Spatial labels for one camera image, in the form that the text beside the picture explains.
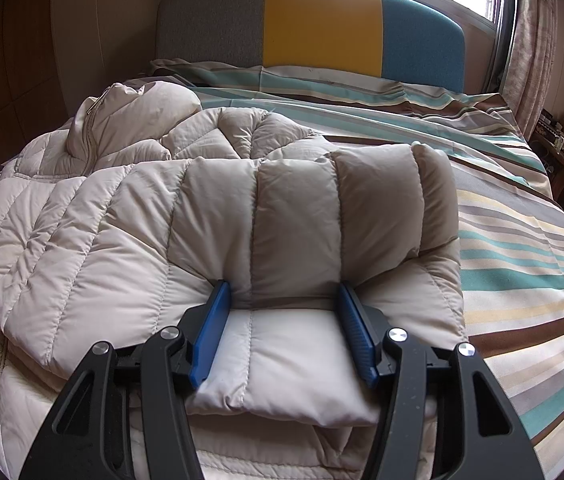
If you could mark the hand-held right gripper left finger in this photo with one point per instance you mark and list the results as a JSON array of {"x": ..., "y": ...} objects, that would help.
[{"x": 213, "y": 332}]

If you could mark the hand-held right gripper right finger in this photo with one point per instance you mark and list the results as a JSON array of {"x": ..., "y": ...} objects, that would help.
[{"x": 354, "y": 332}]

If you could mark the beige down jacket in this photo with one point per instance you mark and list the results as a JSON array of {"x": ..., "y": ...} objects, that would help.
[{"x": 161, "y": 220}]

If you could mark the striped bed cover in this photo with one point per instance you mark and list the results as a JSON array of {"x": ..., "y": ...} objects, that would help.
[{"x": 512, "y": 260}]

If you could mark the striped pillow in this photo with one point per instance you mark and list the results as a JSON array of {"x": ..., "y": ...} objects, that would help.
[{"x": 322, "y": 82}]

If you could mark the grey yellow blue headboard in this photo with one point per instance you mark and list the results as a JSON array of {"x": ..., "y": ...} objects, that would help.
[{"x": 322, "y": 20}]

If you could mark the floral beige curtain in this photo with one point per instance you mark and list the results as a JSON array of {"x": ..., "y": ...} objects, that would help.
[{"x": 529, "y": 50}]

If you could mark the brown wooden wardrobe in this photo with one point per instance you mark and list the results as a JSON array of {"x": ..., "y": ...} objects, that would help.
[{"x": 6, "y": 60}]

